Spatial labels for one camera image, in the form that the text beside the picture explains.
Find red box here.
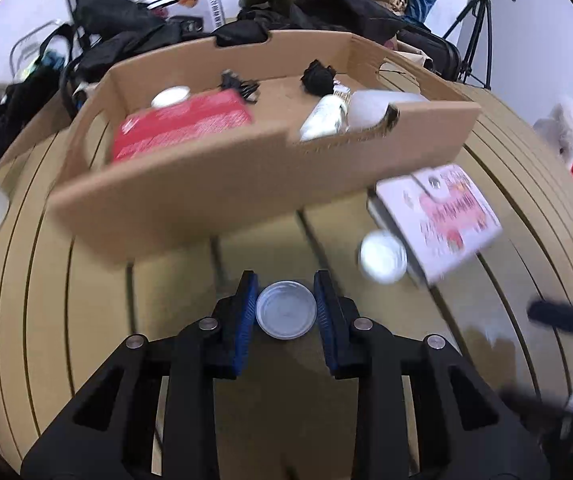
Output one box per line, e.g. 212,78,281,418
111,91,253,162

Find black metal clips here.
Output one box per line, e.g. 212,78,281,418
220,70,261,103

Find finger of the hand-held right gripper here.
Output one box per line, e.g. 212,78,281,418
527,282,573,347

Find black hair tie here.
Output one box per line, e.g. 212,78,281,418
301,60,337,96

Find black tripod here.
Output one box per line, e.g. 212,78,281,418
441,0,495,88

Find black suitcase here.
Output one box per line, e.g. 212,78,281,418
397,25,462,81

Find black cloth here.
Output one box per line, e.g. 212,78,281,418
74,20,272,81

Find cardboard tray box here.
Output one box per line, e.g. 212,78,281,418
46,29,482,266

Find white plastic bottle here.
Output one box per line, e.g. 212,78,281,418
299,85,353,142

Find white round lid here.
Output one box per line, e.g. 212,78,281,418
255,281,317,339

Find black and teal bag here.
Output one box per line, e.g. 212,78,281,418
0,25,92,156

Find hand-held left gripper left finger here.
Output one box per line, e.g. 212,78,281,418
20,270,260,480

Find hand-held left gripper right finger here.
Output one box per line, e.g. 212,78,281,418
313,270,550,480

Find printed appliance box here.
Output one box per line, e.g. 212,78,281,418
146,0,227,33

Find black jacket pile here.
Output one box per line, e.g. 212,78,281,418
291,0,410,46

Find white flat cap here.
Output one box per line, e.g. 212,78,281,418
150,86,191,109

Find white round jar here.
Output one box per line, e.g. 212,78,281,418
358,230,409,283

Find white fluffy object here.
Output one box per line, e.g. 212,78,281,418
534,102,573,161

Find clear plastic container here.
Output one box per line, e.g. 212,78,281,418
345,90,427,133

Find pink printed booklet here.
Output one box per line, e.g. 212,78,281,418
368,163,504,286

